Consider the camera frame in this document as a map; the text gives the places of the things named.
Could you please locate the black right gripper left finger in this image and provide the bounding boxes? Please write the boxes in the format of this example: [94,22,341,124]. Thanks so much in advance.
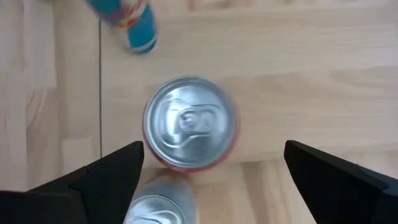
[0,141,146,224]

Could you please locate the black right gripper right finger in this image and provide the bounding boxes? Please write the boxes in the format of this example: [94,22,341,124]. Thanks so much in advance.
[284,139,398,224]

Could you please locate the white and pink drink can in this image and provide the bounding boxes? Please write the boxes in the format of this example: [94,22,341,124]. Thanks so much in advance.
[123,174,198,224]

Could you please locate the orange Fanta can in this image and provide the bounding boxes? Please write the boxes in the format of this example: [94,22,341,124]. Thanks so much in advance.
[142,75,239,174]

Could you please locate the blue Red Bull can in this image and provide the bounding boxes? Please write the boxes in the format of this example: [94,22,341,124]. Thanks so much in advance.
[83,0,159,55]

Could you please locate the black wire shelf end frame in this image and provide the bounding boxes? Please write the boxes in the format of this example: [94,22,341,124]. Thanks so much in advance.
[98,18,103,158]

